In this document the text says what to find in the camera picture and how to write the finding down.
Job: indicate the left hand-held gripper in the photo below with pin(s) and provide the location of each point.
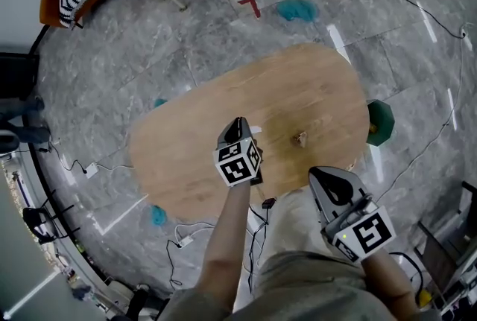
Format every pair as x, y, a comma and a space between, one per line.
236, 165

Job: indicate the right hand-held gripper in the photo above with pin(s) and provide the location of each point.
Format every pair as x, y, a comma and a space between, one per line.
369, 234

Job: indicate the small brown scrap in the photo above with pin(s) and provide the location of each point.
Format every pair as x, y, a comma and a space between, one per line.
301, 139

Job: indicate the yellow snack wrapper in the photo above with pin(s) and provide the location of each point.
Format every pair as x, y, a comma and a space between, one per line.
372, 127

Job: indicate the green waste bin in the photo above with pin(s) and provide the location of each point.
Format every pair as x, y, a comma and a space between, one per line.
384, 114

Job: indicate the person's left forearm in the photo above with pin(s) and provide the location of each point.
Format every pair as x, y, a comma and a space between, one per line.
223, 248

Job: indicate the person's right forearm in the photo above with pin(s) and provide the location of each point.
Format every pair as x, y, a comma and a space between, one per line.
391, 282

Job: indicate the oval wooden table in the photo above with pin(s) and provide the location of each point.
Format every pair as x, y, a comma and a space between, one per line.
279, 88

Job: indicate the person's beige trousers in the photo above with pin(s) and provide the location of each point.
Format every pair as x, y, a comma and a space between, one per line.
294, 226

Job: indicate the teal cloth scrap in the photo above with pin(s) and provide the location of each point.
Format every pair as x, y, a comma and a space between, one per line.
161, 103

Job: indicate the person's grey shirt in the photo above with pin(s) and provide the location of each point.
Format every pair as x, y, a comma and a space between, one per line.
305, 293

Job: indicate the small teal cloth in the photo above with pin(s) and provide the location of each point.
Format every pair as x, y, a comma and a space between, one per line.
158, 216

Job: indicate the white power strip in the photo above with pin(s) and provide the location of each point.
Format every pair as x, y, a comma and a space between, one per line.
91, 170
186, 242

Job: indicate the red tape corner mark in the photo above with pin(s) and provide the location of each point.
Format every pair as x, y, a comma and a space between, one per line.
255, 6

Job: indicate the small yellow object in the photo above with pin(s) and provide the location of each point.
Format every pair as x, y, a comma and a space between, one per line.
425, 298

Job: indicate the large teal cloth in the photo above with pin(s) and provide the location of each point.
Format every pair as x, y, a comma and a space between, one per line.
298, 9

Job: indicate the white tape corner mark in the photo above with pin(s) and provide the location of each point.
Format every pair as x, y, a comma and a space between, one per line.
119, 217

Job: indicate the dark chair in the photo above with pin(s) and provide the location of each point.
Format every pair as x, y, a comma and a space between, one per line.
37, 219

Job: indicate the grey oval backpack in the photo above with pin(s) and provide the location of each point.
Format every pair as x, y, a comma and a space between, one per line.
8, 140

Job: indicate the right hand-held gripper camera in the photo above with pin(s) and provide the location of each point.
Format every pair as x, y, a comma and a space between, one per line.
357, 210

